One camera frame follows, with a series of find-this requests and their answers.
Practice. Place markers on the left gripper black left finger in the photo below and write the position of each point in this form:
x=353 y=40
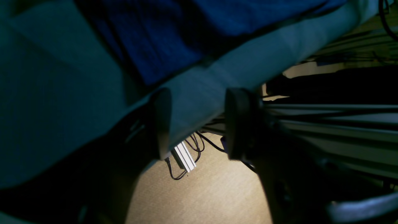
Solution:
x=125 y=151

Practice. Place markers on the dark blue t-shirt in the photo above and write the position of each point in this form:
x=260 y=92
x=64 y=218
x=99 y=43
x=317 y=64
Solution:
x=155 y=39

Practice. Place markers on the white power strip red switch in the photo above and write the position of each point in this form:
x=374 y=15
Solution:
x=183 y=157

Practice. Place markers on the light blue table cloth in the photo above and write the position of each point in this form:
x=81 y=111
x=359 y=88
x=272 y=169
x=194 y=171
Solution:
x=60 y=88

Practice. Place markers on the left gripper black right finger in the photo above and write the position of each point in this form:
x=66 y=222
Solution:
x=290 y=176

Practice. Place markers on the aluminium frame rail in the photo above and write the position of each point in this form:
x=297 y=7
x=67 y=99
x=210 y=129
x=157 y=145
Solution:
x=364 y=137

